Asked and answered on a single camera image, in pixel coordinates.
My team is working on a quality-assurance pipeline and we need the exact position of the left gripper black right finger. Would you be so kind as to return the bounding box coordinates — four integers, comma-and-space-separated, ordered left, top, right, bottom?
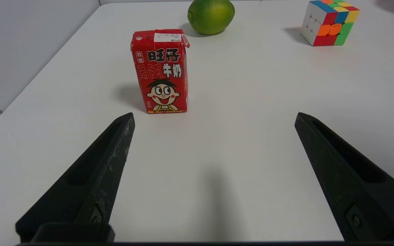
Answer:
294, 112, 394, 242

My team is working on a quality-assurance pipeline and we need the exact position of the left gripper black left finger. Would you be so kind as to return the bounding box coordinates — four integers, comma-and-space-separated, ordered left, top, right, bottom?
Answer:
15, 112, 136, 243

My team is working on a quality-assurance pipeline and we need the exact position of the green lime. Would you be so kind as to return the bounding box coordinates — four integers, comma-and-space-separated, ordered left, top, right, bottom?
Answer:
187, 0, 235, 35

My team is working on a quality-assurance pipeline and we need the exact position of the multicoloured puzzle cube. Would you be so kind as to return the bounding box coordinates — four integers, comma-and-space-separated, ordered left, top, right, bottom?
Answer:
301, 0, 360, 46

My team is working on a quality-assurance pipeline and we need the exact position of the red milk carton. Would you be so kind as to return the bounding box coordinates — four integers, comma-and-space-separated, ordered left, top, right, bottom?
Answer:
130, 29, 191, 114

